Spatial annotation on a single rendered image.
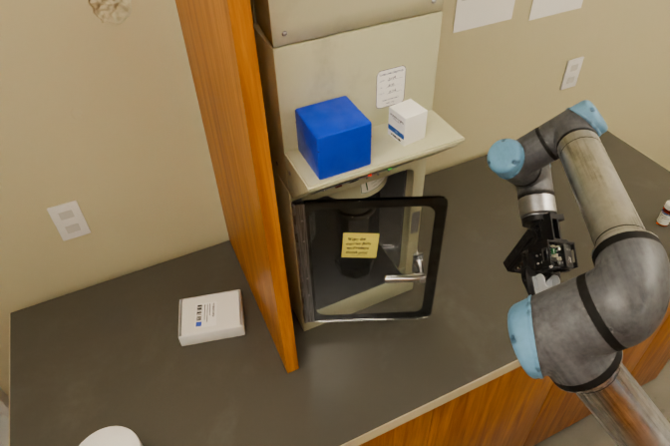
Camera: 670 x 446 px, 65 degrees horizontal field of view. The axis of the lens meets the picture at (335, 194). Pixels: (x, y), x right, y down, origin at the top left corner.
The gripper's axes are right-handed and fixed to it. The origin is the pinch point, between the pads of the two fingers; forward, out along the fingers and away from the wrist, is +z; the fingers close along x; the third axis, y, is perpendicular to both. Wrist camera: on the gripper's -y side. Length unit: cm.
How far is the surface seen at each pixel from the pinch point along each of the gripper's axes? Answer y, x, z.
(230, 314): -50, -55, -4
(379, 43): 18, -44, -43
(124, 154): -44, -85, -41
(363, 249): -14.4, -33.9, -14.2
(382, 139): 6.4, -38.8, -30.3
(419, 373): -29.1, -13.6, 10.8
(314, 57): 16, -56, -38
